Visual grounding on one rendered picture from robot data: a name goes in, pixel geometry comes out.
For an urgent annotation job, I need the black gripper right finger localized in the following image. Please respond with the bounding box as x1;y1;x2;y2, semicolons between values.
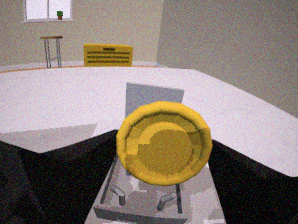
208;139;298;224

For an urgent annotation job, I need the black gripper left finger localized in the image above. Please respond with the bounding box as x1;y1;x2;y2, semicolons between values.
0;129;118;224

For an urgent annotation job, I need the yellow plate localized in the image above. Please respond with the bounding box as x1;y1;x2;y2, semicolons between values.
116;101;213;186

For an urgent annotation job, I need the grey dish rack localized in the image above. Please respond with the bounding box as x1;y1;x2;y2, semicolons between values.
93;81;188;224

